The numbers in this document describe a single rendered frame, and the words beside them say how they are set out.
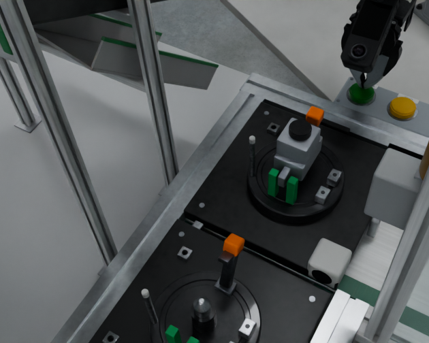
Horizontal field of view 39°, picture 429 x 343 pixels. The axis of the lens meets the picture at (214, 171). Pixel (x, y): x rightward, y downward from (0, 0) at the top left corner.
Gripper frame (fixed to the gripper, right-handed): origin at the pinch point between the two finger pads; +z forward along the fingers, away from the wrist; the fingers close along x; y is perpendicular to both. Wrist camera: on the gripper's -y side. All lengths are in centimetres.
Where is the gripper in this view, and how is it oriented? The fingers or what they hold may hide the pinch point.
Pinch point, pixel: (362, 84)
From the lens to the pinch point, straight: 101.9
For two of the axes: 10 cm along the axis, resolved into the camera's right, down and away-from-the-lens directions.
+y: 5.1, -7.1, 4.9
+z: 0.5, 5.9, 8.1
